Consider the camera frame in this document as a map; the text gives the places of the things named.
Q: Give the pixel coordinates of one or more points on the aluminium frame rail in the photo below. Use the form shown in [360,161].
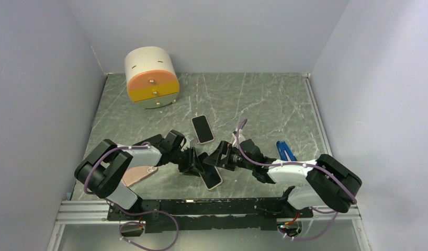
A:
[83,212]

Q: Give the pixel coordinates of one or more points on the cream round drawer box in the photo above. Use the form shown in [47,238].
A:
[150,78]

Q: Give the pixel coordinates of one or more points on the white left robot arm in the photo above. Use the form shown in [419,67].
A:
[102,170]

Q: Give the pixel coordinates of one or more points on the pink phone case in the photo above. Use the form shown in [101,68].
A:
[136,174]

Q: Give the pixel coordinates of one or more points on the clear beige phone case back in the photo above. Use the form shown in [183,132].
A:
[211,140]

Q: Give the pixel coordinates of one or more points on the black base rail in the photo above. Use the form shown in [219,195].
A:
[207,214]

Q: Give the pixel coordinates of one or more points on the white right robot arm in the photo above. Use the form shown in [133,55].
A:
[319,182]

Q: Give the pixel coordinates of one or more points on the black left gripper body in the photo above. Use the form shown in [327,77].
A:
[181,158]

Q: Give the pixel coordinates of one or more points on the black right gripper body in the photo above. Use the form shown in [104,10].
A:
[238,160]

